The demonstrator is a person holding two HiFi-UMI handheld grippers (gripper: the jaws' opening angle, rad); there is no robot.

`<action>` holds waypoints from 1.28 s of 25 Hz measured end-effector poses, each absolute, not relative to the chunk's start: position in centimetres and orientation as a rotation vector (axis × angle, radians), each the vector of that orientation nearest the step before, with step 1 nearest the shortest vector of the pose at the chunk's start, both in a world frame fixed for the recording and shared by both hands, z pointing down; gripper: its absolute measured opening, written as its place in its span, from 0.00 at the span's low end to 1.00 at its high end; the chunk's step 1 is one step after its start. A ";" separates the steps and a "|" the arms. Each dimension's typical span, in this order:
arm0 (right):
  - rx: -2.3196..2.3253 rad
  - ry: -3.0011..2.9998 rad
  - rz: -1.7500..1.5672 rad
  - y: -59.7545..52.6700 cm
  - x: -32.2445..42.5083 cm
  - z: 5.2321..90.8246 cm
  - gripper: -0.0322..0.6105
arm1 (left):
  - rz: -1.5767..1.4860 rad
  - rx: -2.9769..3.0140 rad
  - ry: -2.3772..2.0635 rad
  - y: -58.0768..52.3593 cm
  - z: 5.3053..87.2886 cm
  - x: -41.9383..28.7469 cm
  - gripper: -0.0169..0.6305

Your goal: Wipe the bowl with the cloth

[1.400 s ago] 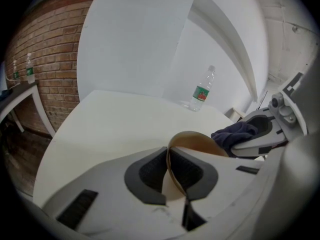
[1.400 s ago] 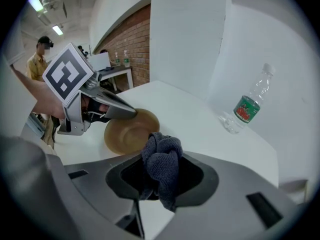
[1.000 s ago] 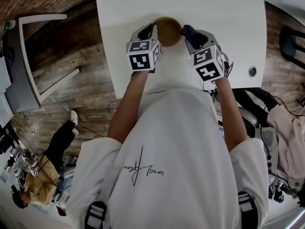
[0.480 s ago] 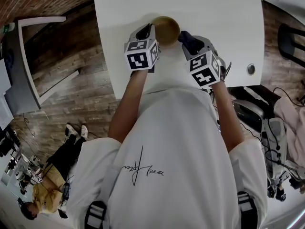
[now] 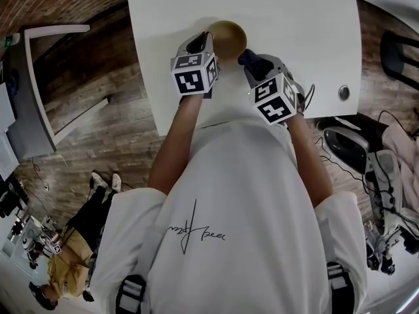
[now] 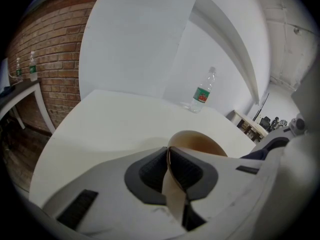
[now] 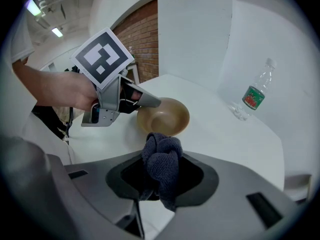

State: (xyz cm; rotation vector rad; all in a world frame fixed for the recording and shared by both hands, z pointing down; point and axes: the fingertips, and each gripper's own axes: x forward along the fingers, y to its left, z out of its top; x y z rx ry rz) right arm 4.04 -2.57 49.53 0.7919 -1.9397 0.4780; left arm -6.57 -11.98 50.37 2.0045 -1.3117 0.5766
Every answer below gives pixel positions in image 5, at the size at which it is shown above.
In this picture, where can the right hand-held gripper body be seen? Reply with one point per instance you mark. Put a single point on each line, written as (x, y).
(271, 90)

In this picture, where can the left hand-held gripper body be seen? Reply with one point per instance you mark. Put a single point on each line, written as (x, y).
(190, 77)

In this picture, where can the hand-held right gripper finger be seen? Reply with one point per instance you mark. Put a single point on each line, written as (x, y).
(281, 66)
(252, 83)

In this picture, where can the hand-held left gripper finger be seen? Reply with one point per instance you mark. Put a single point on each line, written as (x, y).
(182, 48)
(210, 46)

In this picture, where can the brown wooden bowl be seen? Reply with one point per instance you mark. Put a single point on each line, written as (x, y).
(229, 39)

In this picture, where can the dark blue cloth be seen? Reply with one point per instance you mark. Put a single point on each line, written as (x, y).
(252, 61)

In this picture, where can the person's right forearm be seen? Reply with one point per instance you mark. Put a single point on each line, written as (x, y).
(307, 162)

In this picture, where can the person's left forearm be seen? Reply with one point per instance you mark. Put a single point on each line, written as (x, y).
(176, 142)

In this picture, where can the white table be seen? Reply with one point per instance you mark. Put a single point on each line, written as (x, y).
(294, 28)

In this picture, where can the grey mesh office chair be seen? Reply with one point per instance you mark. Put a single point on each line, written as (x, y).
(347, 146)

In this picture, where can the round table black legs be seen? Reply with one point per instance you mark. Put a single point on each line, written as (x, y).
(393, 57)

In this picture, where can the person's white shirt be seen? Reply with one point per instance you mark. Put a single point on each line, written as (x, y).
(242, 208)

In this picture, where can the grey desk white legs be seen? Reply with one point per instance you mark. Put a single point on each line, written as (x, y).
(26, 116)

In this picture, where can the green bottle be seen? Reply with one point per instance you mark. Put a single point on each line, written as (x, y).
(8, 41)

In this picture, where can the white flat box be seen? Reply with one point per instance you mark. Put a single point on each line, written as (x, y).
(6, 155)

